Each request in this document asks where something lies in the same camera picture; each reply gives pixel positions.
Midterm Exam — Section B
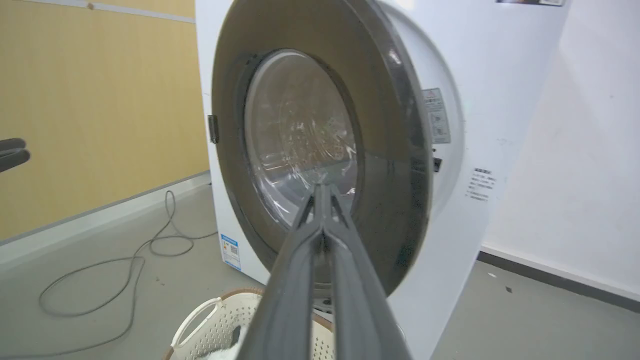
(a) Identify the round grey washing machine door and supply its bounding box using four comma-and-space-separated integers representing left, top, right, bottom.
207, 0, 434, 297

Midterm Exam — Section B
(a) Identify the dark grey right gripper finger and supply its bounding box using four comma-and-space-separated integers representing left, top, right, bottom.
236, 183, 325, 360
324, 183, 414, 360

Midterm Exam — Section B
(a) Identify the white washing machine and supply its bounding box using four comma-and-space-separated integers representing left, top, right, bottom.
194, 0, 574, 360

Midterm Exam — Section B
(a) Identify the blue energy label sticker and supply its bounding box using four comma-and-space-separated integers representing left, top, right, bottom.
220, 233, 242, 271

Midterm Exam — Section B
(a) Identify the white perforated laundry basket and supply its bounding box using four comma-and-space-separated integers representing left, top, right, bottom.
163, 287, 335, 360

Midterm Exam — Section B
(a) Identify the grey floor cable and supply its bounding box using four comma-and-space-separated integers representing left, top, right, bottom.
0, 190, 218, 360

